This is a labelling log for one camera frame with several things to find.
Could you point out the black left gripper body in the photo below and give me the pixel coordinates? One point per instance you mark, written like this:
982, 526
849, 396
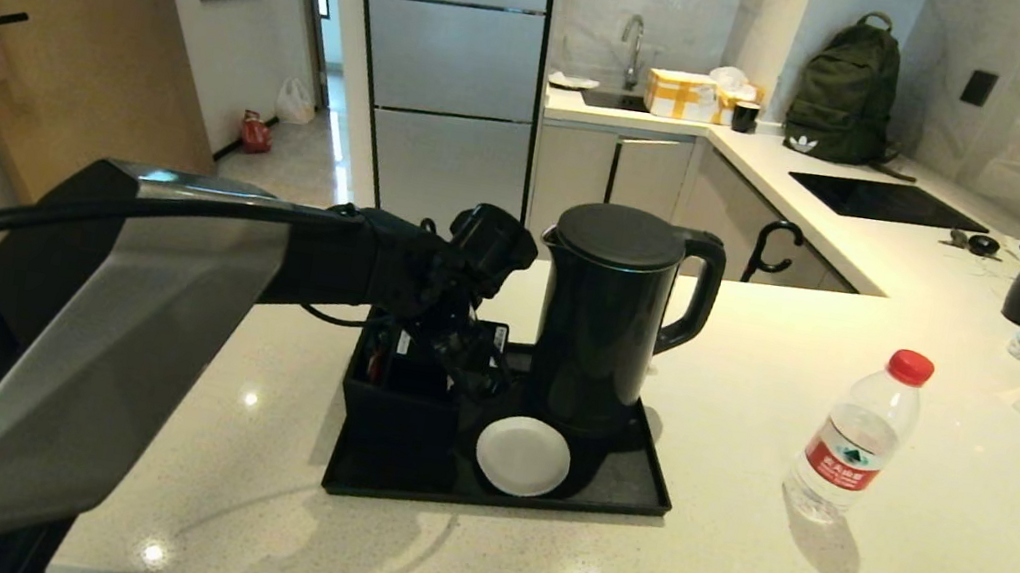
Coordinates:
461, 345

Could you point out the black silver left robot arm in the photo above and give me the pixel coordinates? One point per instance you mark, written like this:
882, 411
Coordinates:
106, 348

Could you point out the black electric kettle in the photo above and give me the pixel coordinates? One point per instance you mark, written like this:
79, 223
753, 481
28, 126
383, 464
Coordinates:
603, 341

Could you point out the red sachet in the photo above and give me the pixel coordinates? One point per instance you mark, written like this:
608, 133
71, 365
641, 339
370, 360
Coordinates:
373, 367

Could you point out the black compartment organizer box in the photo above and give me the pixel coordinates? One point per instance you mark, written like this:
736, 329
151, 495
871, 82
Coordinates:
394, 421

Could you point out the grey cabinet door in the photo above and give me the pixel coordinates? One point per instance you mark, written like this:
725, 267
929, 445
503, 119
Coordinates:
569, 192
650, 179

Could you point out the black rectangular serving tray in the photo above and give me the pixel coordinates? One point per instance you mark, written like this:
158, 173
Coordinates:
622, 485

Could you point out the silver refrigerator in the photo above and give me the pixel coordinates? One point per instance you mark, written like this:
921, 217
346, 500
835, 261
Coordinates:
452, 66

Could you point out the white plate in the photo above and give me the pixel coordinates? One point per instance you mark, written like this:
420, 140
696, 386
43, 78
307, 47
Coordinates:
572, 81

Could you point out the dark kitchen sink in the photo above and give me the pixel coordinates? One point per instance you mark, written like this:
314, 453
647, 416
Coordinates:
614, 101

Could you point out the red plastic bag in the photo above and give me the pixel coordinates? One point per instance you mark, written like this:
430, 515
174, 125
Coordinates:
256, 133

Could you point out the white box yellow tape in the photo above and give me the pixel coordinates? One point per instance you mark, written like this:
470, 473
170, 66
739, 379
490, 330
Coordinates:
682, 98

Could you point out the chrome kitchen faucet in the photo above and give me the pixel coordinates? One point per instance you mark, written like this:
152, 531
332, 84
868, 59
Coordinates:
636, 45

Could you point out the black mug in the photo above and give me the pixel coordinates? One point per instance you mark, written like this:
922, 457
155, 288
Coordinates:
745, 120

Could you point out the crumpled white plastic bag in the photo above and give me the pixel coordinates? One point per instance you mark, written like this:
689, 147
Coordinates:
731, 79

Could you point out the black induction cooktop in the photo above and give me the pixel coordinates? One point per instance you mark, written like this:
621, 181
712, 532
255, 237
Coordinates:
889, 204

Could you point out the dark green backpack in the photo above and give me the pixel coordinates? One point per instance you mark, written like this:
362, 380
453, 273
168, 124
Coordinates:
845, 92

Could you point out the black key bundle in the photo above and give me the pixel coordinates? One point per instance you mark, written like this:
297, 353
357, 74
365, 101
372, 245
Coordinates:
983, 246

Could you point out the black wall socket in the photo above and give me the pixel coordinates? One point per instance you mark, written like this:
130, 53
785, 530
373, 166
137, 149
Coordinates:
979, 89

